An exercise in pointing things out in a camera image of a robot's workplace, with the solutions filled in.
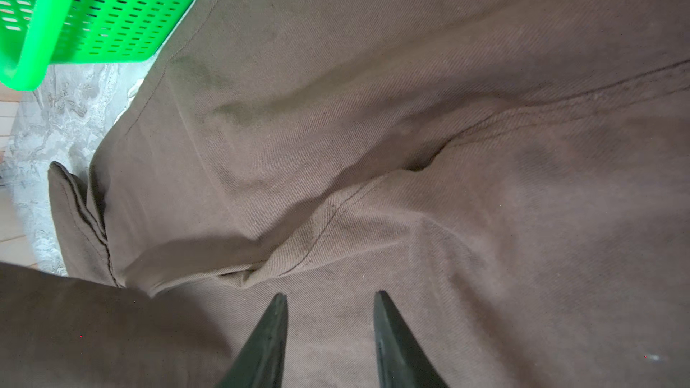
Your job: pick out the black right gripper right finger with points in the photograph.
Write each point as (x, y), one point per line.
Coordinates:
(401, 361)

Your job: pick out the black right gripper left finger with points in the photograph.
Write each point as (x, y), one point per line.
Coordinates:
(260, 363)

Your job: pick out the brown trousers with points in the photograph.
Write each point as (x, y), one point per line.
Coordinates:
(513, 173)

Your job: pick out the green plastic basket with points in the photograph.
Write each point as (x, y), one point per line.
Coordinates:
(36, 34)

